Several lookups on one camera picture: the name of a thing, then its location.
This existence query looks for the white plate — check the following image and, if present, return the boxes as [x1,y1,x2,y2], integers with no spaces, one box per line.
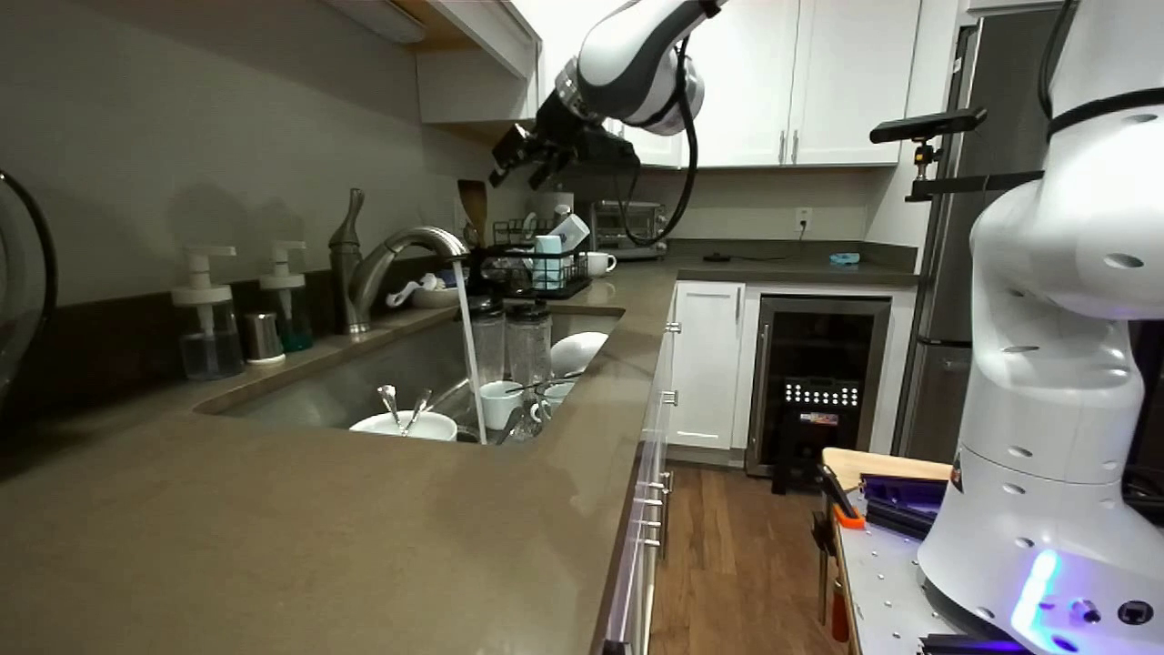
[545,329,610,379]

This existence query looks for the dark rounded vessel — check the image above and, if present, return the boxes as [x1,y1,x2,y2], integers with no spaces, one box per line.
[0,169,61,415]

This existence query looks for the white blue bottle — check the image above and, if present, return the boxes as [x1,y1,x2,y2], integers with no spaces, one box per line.
[533,207,594,297]

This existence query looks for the clear soap dispenser white pump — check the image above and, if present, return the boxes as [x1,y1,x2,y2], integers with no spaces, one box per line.
[169,243,246,384]

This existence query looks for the silver toaster oven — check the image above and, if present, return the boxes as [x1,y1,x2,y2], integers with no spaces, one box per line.
[596,197,670,264]

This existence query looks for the white narrow cabinet door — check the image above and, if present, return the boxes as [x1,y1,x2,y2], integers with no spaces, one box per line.
[665,281,750,457]

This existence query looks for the chrome faucet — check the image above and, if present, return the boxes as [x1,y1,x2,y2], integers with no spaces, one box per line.
[341,223,473,344]

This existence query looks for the white wall cabinets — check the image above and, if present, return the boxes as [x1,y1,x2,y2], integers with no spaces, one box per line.
[505,0,962,170]

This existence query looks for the glass jar black lid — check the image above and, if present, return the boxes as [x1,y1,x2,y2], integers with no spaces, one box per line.
[505,298,557,389]
[470,297,513,386]

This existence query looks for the small metal cup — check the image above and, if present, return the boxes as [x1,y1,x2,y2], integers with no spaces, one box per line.
[240,310,288,367]

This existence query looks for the stainless refrigerator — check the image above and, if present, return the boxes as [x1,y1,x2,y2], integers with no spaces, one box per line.
[895,13,1070,468]

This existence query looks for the white bowl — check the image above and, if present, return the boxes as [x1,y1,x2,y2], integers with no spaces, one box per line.
[347,408,463,443]

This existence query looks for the green soap dispenser white pump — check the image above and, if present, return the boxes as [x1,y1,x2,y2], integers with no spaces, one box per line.
[256,237,316,358]

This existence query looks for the white mug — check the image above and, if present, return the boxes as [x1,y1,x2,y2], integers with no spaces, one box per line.
[477,379,529,434]

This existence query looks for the black clamp orange tip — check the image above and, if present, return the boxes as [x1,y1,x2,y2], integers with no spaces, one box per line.
[824,468,870,534]

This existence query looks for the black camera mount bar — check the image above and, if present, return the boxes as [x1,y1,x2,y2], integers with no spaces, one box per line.
[865,107,1049,206]

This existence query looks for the bowl with utensils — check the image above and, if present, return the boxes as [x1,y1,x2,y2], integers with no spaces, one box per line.
[381,271,467,313]

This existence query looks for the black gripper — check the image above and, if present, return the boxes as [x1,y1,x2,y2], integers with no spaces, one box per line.
[489,90,644,191]

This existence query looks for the robot mounting table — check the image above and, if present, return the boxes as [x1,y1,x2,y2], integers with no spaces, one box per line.
[818,449,1164,655]

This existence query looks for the black wine fridge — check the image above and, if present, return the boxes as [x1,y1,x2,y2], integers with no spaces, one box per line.
[747,297,890,495]

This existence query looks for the wooden cutting board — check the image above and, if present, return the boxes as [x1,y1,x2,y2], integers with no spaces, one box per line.
[456,180,495,250]

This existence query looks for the stainless steel sink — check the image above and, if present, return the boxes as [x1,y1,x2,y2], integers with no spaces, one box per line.
[198,304,630,453]

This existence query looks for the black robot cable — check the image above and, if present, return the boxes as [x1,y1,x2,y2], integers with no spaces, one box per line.
[621,33,705,247]

